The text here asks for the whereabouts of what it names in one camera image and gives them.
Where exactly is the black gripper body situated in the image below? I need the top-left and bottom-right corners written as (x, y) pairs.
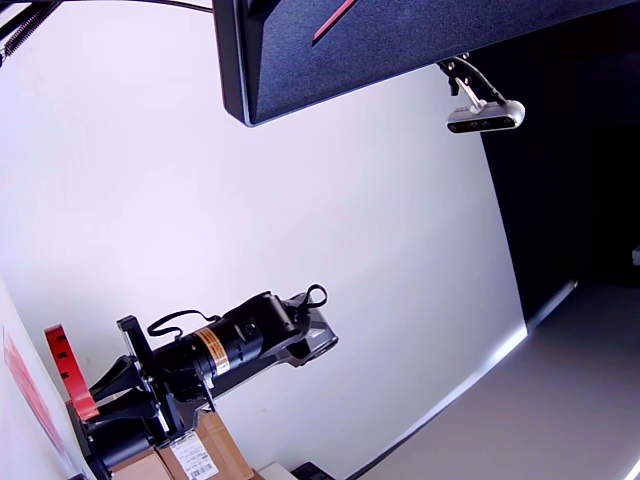
top-left (117, 315), bottom-right (217, 448)

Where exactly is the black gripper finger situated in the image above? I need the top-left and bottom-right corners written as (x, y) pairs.
top-left (88, 355), bottom-right (146, 401)
top-left (85, 392), bottom-right (160, 426)

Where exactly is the red tape roll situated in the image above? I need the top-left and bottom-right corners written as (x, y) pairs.
top-left (44, 323), bottom-right (101, 420)

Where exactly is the red scribbled paper sheet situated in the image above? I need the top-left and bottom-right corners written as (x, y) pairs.
top-left (2, 327), bottom-right (66, 469)

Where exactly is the cardboard box with shipping label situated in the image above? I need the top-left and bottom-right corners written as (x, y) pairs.
top-left (152, 410), bottom-right (257, 480)

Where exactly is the metal coil spring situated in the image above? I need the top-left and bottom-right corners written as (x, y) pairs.
top-left (0, 7), bottom-right (45, 57)

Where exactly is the black monitor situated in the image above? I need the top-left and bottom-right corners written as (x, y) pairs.
top-left (212, 0), bottom-right (640, 129)

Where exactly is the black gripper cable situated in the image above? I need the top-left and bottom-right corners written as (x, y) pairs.
top-left (146, 309), bottom-right (224, 339)

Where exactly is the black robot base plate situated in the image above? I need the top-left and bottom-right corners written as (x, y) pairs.
top-left (65, 402), bottom-right (91, 480)

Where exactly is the black forearm cable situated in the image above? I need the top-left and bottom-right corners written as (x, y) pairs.
top-left (303, 283), bottom-right (330, 308)

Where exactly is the gray depth camera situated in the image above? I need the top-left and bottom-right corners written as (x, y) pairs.
top-left (446, 98), bottom-right (527, 135)

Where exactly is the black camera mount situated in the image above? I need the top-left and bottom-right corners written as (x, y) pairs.
top-left (434, 52), bottom-right (506, 109)

